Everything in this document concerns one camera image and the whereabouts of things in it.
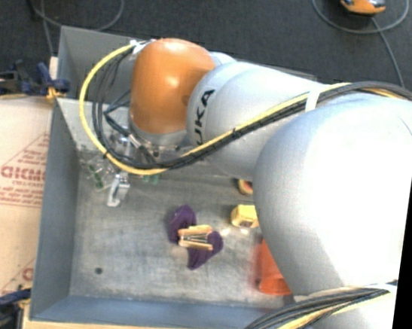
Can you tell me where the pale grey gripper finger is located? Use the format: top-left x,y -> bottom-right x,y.
80,157 -> 110,190
106,170 -> 133,209

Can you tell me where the grey metal bin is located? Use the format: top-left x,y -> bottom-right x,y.
20,24 -> 355,329

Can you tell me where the purple cloth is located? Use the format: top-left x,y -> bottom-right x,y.
160,202 -> 229,275

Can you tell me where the red and yellow toy fruit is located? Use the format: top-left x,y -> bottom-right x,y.
230,178 -> 256,198

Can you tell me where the yellow and brown toy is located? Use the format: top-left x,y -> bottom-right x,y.
228,201 -> 262,231

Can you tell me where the orange cup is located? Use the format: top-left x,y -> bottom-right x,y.
250,237 -> 301,298

